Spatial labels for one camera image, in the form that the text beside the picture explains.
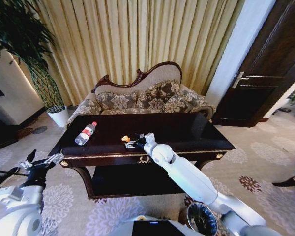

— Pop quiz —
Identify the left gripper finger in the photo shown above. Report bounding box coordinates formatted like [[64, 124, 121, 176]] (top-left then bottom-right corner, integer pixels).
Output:
[[19, 149, 37, 170], [32, 151, 65, 169]]

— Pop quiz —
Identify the round dark trash bin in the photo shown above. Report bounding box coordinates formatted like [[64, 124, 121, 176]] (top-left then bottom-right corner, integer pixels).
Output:
[[186, 201, 218, 236]]

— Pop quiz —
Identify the dark wooden table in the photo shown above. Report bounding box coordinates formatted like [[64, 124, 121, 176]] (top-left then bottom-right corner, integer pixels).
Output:
[[48, 112, 236, 200]]

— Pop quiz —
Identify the dark low cabinet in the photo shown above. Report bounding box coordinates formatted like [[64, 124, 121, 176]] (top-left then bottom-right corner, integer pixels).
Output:
[[0, 107, 19, 153]]

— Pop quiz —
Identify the white plant pot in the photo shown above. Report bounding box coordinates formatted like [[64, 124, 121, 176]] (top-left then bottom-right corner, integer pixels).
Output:
[[46, 105, 70, 128]]

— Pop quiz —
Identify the clear plastic water bottle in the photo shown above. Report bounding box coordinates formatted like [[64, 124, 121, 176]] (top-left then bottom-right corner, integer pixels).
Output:
[[75, 121, 98, 146]]

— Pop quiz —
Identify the floral sofa cushion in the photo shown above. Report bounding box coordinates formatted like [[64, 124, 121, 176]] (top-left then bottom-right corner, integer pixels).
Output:
[[161, 94, 208, 114], [146, 81, 182, 110]]

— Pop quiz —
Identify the floral upholstered sofa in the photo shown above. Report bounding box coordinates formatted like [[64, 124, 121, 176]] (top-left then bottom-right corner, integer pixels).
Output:
[[65, 61, 216, 128]]

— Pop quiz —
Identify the white robot front shell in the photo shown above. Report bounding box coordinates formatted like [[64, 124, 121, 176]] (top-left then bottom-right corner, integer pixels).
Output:
[[107, 215, 198, 236]]

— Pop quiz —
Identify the beige pleated curtain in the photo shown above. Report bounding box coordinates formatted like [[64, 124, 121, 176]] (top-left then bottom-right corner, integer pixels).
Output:
[[36, 0, 245, 107]]

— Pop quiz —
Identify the tall green potted plant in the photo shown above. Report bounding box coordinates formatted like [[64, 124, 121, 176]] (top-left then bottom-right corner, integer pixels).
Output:
[[0, 0, 65, 111]]

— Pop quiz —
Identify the dark wooden door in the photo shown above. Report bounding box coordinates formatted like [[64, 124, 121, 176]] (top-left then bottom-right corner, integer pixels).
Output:
[[212, 0, 295, 128]]

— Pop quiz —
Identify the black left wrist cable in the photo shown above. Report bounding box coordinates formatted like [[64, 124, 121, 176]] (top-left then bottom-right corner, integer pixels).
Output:
[[0, 166, 29, 182]]

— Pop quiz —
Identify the silver door handle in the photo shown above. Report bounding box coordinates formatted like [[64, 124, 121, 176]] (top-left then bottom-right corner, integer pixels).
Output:
[[231, 71, 250, 89]]

